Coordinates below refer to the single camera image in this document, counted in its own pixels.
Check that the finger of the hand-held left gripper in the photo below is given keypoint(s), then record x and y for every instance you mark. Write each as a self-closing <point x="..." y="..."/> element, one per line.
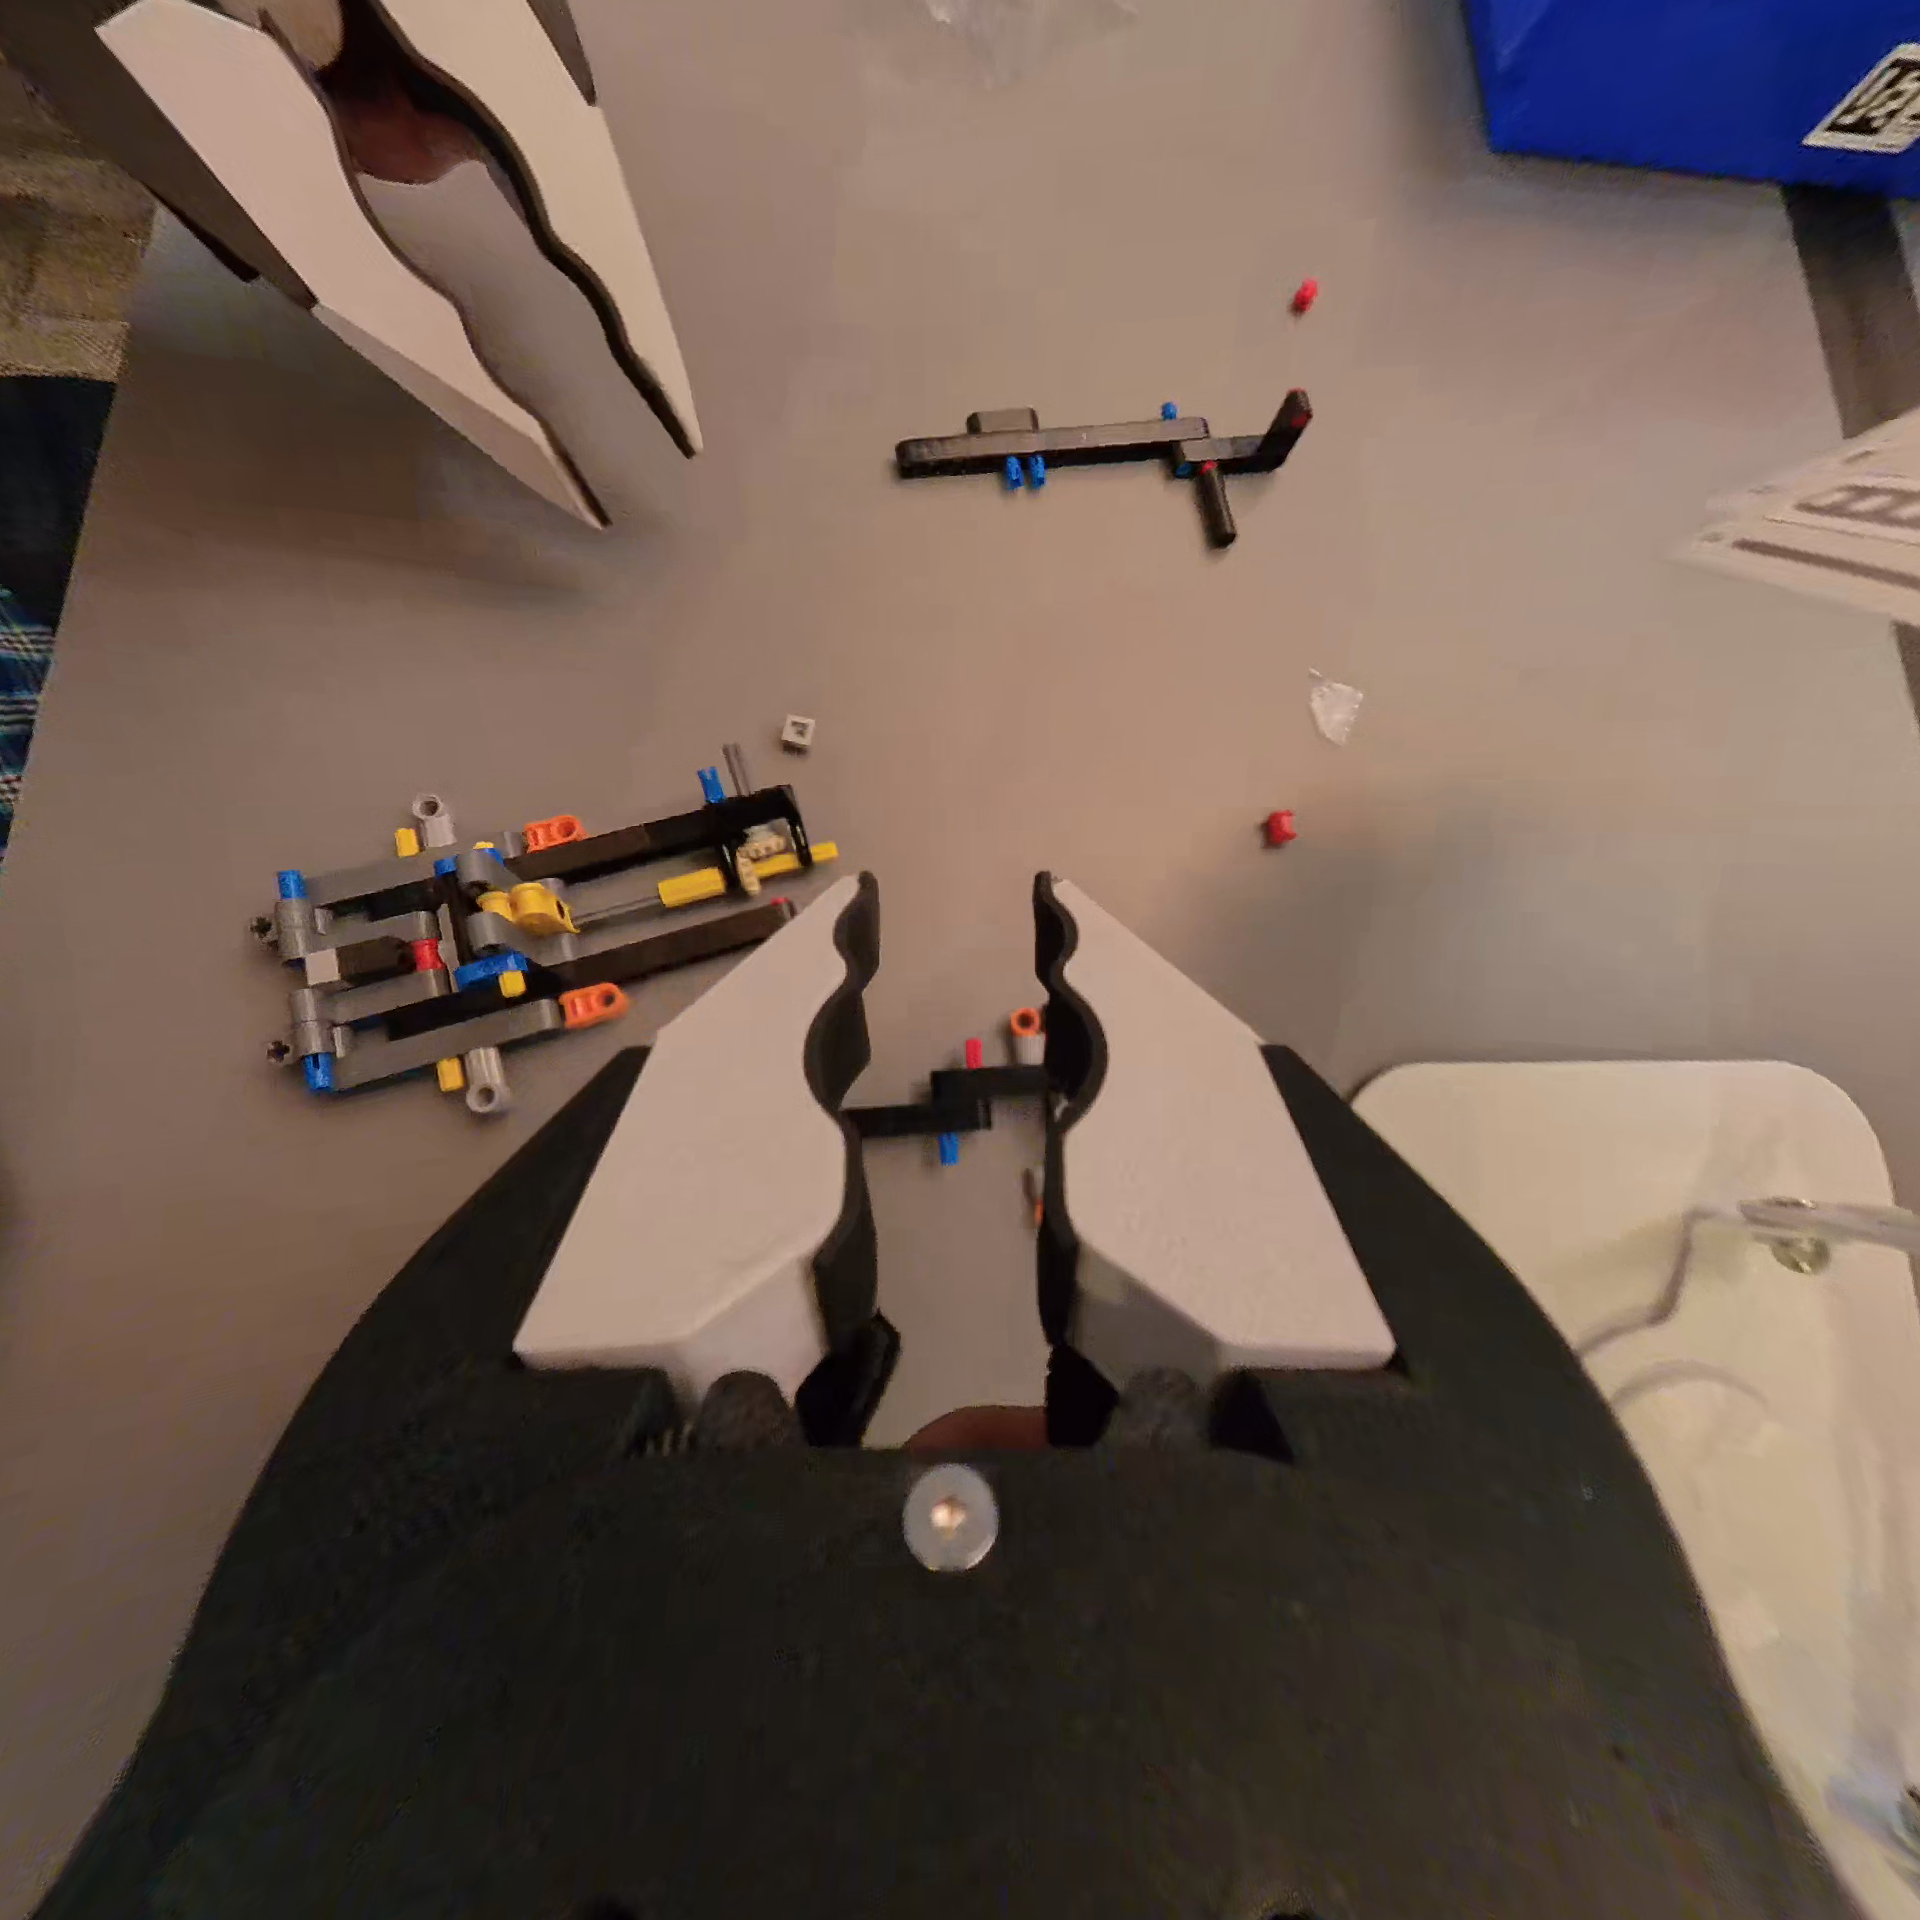
<point x="241" y="151"/>
<point x="557" y="136"/>

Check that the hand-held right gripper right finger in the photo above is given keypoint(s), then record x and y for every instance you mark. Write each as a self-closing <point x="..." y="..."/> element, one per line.
<point x="1200" y="1187"/>

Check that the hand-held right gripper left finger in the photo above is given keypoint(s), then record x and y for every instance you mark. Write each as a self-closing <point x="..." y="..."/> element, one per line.
<point x="708" y="1169"/>

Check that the small black lego assembly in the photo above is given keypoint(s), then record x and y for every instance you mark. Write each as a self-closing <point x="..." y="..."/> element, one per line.
<point x="961" y="1095"/>

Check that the multicoloured lego chassis assembly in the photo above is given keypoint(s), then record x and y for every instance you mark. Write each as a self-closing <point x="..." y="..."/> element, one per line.
<point x="377" y="1037"/>

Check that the long black lego beam assembly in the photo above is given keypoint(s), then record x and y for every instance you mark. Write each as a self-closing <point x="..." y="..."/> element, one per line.
<point x="1050" y="446"/>

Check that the clear lego piece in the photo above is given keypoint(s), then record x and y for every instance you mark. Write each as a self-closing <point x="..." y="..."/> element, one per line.
<point x="1335" y="710"/>

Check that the white tray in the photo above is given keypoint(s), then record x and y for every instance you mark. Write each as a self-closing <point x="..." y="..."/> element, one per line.
<point x="1650" y="1155"/>

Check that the blue plaid clothing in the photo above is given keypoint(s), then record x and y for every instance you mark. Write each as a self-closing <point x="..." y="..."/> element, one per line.
<point x="30" y="675"/>

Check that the printed paper sheets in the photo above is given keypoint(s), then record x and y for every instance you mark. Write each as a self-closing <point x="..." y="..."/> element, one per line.
<point x="1829" y="523"/>

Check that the blue box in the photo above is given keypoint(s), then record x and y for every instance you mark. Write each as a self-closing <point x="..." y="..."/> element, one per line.
<point x="1650" y="77"/>

